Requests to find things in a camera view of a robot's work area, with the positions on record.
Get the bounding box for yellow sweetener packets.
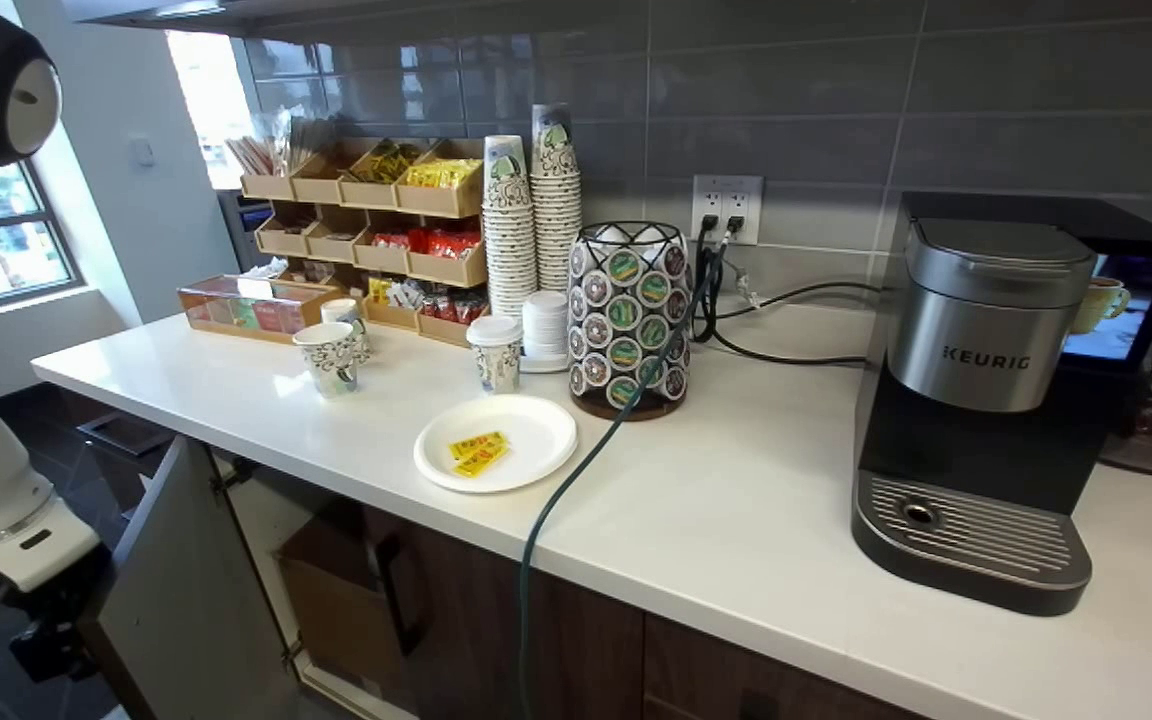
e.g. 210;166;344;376
398;152;484;193

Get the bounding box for silver black Keurig coffee machine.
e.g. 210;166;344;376
848;215;1102;621

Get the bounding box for dark wood drawer stack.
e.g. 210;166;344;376
71;406;187;498

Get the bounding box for red sauce packets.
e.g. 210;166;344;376
367;221;484;262

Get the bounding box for black power cable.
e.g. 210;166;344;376
692;234;881;373
721;278;896;328

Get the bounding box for narrow wood cabinet door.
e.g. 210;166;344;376
530;572;647;720

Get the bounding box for wire coffee pod carousel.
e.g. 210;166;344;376
565;221;696;426

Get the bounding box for yellow sauce packet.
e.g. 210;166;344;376
445;429;514;482

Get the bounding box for tall stack of paper cups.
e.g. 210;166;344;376
530;100;588;297

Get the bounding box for stack of white cup lids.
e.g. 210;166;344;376
518;288;571;376

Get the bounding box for wide wood cabinet door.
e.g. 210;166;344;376
71;435;308;720

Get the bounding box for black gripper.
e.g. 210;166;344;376
14;548;120;678

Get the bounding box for short stack of paper cups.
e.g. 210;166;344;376
477;134;541;323

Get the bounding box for brown cardboard box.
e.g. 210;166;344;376
278;511;409;700

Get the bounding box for white wall switch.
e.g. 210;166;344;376
124;127;159;178

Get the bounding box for patterned paper cup with lid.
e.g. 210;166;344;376
464;313;530;396

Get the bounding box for white paper plate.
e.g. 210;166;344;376
409;392;585;502

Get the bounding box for wooden tea bag box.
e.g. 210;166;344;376
175;273;329;348

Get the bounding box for teal power cable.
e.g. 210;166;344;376
509;305;692;720

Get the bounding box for wooden condiment organizer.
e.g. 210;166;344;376
226;134;488;353

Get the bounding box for patterned paper cup without lid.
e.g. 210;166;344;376
290;320;367;400

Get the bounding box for white wall outlet with plugs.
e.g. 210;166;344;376
690;173;769;248

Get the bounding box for black bar door handle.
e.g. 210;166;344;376
380;530;436;658

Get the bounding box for glass window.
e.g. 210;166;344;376
0;158;84;315

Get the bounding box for wood drawer front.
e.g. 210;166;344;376
640;611;931;720

